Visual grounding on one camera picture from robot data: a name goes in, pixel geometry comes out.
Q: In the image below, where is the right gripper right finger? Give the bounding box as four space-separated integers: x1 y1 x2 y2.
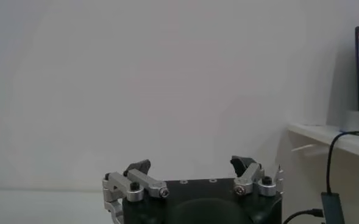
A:
229 155 285 197

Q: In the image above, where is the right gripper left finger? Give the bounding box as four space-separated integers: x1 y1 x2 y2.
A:
102 159 170 203

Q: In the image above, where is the white side desk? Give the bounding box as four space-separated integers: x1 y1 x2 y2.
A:
287 122 359 164

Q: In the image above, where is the black cable with adapter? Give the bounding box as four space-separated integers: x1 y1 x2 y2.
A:
282 130 359 224

